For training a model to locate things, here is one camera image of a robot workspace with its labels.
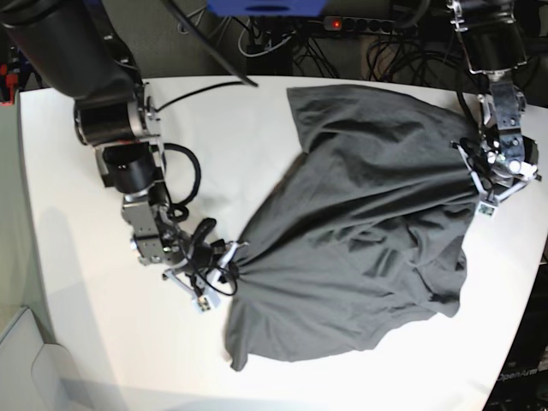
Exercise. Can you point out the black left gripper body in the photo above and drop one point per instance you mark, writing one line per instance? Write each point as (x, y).
(493, 179)

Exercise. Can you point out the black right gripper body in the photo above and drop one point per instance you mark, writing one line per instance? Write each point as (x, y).
(204, 261)

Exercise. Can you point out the dark grey t-shirt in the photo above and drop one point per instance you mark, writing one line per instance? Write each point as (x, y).
(363, 236)

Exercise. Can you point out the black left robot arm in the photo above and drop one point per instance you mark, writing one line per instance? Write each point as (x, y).
(492, 45)

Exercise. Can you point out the black power strip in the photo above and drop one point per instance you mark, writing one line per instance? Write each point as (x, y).
(341, 27)

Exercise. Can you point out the red clamp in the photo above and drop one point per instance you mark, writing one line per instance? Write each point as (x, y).
(9, 85)

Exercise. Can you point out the white camera bracket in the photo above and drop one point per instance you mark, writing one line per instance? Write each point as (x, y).
(206, 283)
(473, 154)

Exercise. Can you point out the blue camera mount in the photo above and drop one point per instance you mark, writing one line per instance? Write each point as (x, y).
(266, 7)

